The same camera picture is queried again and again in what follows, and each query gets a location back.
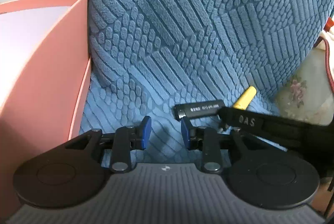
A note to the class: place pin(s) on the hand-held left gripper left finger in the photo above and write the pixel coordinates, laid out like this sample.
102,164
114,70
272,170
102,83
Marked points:
146,133

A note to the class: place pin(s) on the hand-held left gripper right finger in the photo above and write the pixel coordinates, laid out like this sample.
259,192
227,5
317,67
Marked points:
185,133

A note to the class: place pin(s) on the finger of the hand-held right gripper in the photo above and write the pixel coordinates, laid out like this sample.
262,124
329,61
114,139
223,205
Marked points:
228,117

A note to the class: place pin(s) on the black lighter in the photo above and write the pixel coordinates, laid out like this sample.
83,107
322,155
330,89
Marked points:
198,109

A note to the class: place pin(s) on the pink cardboard box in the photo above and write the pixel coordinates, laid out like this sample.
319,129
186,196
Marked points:
39,70

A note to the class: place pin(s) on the yellow tube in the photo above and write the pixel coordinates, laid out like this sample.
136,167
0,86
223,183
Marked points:
245,98

